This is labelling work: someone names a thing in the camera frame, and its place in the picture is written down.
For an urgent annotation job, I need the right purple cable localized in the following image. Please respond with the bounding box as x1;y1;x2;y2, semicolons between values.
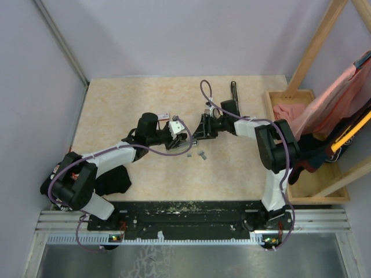
200;80;296;251

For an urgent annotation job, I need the black silver stapler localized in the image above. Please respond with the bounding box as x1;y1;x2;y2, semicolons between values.
166;140;191;153
230;81;241;116

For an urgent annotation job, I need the dark navy garment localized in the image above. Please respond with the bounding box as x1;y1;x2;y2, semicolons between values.
288;107;370;185

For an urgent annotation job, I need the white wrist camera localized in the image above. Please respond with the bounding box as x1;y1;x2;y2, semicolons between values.
168;116;185;139
204;101;219;117

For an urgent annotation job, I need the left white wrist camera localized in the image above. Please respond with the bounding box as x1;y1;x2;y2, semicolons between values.
168;116;185;139

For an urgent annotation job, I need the pink cloth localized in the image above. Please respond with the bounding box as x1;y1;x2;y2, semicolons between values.
273;51;370;138

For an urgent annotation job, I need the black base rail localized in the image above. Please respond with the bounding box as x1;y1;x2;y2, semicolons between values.
88;200;293;240

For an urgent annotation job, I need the black floral t-shirt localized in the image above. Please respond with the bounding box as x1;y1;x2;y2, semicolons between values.
40;164;132;211

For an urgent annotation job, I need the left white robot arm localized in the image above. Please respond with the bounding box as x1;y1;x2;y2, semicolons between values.
40;112;192;230

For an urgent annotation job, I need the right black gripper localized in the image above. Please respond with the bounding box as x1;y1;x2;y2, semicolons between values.
191;114;228;141

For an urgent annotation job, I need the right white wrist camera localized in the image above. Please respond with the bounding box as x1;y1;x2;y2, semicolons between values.
204;101;219;117

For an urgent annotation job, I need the red staple box sleeve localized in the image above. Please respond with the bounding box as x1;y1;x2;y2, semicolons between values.
157;113;170;121

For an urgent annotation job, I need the wooden rack frame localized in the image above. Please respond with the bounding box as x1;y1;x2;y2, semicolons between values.
282;1;370;197

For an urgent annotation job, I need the wooden tray box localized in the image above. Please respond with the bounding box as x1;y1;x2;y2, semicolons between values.
263;90;350;205

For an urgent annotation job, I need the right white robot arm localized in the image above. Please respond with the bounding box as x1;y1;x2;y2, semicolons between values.
193;100;300;229

